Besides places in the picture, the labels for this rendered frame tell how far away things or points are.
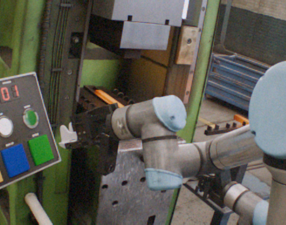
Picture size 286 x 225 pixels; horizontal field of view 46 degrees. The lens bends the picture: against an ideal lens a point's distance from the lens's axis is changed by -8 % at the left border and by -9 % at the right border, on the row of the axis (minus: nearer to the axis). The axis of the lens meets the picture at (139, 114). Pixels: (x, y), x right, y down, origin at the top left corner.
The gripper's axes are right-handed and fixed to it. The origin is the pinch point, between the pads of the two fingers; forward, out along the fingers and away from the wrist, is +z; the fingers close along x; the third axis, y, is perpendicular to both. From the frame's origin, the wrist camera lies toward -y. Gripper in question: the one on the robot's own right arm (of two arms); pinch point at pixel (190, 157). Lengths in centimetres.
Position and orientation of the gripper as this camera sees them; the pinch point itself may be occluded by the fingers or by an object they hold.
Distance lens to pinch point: 115.3
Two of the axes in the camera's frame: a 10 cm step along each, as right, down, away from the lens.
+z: -5.4, -3.8, 7.5
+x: 8.2, -0.7, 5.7
